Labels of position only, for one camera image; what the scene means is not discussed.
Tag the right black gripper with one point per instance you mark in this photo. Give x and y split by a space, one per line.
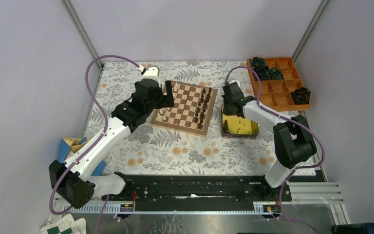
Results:
226 111

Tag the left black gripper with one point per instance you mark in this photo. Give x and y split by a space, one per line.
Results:
167 99

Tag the yellow tin box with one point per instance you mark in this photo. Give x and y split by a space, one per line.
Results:
238 127

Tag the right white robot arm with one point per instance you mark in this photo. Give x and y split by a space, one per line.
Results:
293 142

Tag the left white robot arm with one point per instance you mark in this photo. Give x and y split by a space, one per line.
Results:
72 179

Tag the wooden chess board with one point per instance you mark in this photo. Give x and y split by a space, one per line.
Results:
185 115

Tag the green checkered paper board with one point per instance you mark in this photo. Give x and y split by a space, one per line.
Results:
66 225

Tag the white rook near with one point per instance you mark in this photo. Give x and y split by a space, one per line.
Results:
159 117

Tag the black part in tray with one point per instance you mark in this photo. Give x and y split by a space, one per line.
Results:
264 72

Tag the orange compartment tray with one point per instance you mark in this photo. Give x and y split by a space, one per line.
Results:
276 94

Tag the floral table cloth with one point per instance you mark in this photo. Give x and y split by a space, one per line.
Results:
160 151

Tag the black part on tray edge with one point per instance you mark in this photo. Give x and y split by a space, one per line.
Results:
301 96

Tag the blue yellow cloth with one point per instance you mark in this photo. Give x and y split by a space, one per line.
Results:
69 146

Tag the black cylinder object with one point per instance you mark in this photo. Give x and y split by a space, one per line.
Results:
359 228

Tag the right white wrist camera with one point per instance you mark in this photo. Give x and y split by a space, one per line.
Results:
234 81

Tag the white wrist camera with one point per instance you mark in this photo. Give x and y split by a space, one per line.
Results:
151 73
234 81

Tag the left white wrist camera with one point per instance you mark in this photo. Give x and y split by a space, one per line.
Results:
151 73

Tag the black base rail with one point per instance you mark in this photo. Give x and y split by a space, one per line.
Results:
199 193

